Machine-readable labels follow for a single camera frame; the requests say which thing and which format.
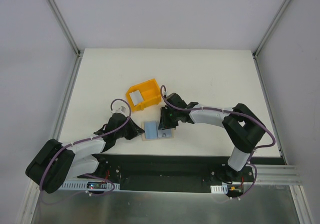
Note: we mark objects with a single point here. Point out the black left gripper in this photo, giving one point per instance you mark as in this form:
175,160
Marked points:
128,130

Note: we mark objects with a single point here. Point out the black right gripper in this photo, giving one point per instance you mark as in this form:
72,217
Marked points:
164,119

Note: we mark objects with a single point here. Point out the beige card holder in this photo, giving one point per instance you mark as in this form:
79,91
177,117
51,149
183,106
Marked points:
153,133

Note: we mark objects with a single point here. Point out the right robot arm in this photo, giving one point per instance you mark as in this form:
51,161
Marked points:
241,125

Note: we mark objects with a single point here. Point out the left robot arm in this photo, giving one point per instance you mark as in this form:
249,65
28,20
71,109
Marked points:
57,162

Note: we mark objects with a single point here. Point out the yellow plastic bin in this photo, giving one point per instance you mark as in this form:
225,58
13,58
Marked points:
150,91

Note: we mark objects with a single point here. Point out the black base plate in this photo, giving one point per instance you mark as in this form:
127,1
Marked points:
192,174

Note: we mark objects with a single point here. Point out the white cable duct left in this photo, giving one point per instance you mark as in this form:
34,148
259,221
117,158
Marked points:
93,185

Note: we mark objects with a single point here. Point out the white cable duct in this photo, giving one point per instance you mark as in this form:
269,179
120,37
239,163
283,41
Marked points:
93,185
219,189

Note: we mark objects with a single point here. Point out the white cable duct right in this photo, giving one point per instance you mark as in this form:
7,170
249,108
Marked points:
219,189

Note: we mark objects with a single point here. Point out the left aluminium post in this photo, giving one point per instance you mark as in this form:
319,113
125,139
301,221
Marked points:
64,27

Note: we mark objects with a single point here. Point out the aluminium post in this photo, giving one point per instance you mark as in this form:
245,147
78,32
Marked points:
64,27
272,26

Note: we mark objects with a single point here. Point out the aluminium frame rail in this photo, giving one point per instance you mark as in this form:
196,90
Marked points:
278,175

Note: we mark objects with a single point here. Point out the right aluminium post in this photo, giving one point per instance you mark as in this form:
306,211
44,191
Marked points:
272,26

